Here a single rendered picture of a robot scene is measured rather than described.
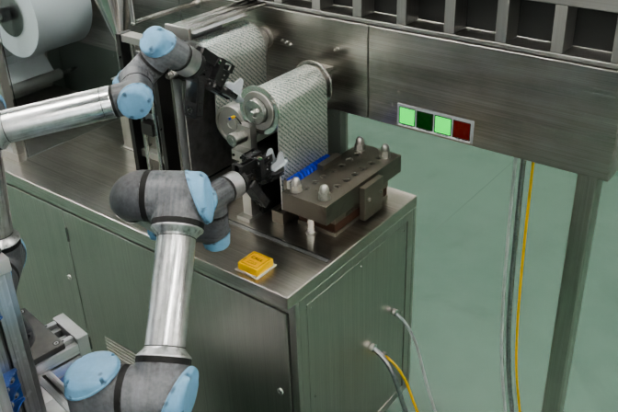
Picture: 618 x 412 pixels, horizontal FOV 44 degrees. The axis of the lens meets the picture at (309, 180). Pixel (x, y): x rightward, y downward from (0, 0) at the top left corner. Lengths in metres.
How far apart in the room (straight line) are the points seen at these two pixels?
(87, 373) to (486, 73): 1.26
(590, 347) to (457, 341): 0.54
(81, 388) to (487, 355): 1.98
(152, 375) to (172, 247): 0.27
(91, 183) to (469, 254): 1.94
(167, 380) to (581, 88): 1.22
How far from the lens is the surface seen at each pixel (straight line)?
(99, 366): 1.65
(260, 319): 2.17
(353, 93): 2.39
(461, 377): 3.13
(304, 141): 2.30
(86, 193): 2.61
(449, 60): 2.18
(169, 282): 1.64
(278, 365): 2.23
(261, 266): 2.08
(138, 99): 1.73
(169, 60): 1.85
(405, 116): 2.30
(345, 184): 2.24
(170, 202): 1.66
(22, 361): 1.80
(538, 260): 3.84
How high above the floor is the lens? 2.10
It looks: 28 degrees down
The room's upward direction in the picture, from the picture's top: 2 degrees counter-clockwise
